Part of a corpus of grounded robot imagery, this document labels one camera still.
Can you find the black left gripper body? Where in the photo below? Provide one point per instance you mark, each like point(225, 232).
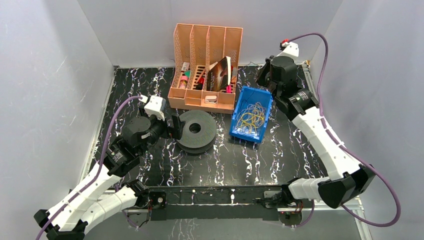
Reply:
point(175, 125)

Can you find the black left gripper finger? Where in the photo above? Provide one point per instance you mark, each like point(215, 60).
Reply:
point(175, 120)
point(177, 131)

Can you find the grey filament spool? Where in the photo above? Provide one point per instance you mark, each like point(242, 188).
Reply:
point(199, 132)

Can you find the blue plastic bin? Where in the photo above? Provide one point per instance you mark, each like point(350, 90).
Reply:
point(250, 117)

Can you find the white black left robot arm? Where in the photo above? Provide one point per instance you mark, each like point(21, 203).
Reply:
point(81, 209)

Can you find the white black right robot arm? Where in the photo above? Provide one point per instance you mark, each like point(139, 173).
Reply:
point(346, 176)

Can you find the pink sticker roll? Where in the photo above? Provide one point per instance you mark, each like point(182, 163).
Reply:
point(183, 82)

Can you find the white pink stapler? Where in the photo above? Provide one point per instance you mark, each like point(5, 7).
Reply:
point(210, 99)

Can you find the red black bottle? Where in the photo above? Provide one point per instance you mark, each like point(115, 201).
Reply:
point(199, 84)

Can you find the dark book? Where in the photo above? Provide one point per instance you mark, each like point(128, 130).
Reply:
point(219, 76)

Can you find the pink desk organizer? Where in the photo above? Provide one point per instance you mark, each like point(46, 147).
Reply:
point(196, 49)

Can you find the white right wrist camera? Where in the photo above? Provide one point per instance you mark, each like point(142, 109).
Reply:
point(289, 49)

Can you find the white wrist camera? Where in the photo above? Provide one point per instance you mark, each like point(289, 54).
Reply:
point(289, 49)
point(155, 106)

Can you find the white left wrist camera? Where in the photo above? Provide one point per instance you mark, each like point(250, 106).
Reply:
point(155, 106)

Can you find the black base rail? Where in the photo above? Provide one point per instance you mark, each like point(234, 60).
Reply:
point(267, 202)

